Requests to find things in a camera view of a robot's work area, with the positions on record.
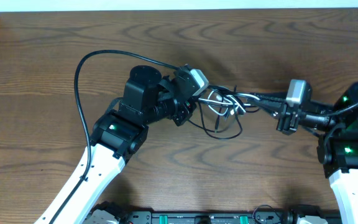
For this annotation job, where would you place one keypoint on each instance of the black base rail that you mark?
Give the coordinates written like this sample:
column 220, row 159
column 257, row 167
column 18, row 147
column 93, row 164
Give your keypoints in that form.
column 145, row 217

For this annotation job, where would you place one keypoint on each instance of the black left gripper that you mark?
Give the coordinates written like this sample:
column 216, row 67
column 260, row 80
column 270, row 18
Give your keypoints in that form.
column 187, row 111

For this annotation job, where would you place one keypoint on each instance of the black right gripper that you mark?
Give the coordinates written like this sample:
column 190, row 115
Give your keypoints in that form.
column 287, row 120

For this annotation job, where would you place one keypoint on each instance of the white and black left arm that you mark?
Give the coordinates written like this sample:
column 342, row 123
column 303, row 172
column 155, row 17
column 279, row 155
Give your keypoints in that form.
column 118, row 134

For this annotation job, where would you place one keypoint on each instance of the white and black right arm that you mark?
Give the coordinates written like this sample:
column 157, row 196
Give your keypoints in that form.
column 336, row 127

